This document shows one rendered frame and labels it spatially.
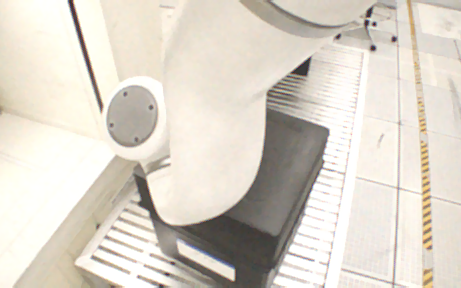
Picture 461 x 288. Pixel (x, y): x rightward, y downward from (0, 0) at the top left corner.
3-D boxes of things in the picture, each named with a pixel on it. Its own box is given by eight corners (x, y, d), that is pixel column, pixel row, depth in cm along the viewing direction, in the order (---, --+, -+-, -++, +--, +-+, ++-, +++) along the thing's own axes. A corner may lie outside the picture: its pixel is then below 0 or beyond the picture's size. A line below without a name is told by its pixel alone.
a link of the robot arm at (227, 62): (439, 148, 17) (218, 215, 43) (327, -96, 19) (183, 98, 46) (309, 196, 13) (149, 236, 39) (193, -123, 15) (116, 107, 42)
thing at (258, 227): (273, 272, 58) (282, 232, 49) (136, 205, 68) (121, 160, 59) (325, 160, 76) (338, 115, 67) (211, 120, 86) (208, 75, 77)
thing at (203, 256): (157, 251, 82) (144, 210, 70) (215, 174, 99) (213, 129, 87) (262, 305, 72) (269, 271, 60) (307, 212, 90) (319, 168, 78)
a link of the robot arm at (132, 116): (230, 157, 43) (209, 89, 45) (180, 152, 31) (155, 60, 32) (173, 177, 46) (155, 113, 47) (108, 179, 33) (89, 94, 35)
